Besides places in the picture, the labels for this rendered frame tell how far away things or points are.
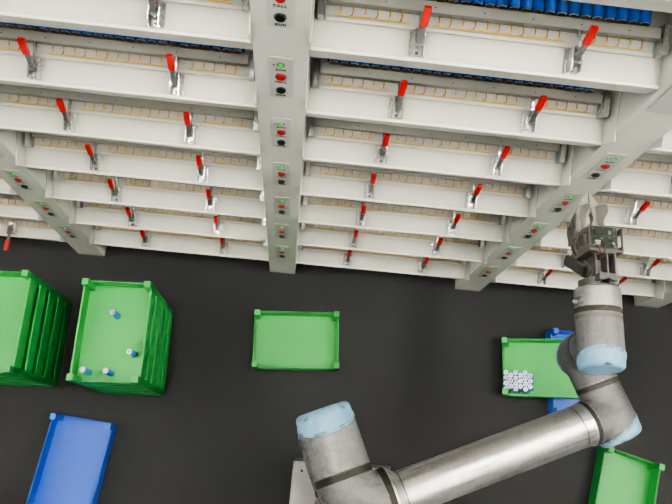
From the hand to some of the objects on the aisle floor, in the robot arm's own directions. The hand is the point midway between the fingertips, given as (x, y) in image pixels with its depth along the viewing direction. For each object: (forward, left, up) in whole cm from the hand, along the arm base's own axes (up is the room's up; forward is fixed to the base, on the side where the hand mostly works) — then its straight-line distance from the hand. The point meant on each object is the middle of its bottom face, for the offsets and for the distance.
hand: (586, 201), depth 134 cm
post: (+24, -10, -101) cm, 104 cm away
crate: (-62, -52, -106) cm, 133 cm away
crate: (-39, +131, -111) cm, 177 cm away
